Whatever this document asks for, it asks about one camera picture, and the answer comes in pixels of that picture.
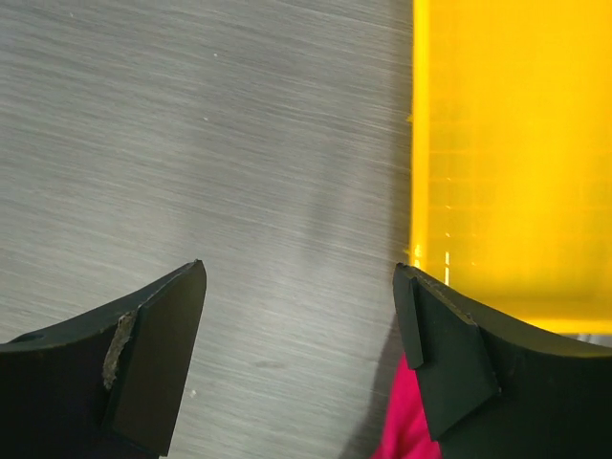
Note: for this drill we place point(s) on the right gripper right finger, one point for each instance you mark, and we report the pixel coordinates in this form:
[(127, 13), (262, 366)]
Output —
[(493, 386)]

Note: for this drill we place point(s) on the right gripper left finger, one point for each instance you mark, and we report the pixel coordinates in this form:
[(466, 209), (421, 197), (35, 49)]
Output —
[(107, 383)]

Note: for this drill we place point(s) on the pink t shirt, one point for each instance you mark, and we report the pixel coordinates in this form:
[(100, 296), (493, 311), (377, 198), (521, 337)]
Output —
[(405, 434)]

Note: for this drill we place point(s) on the yellow plastic tray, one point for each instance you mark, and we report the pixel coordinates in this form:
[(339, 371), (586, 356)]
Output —
[(511, 157)]

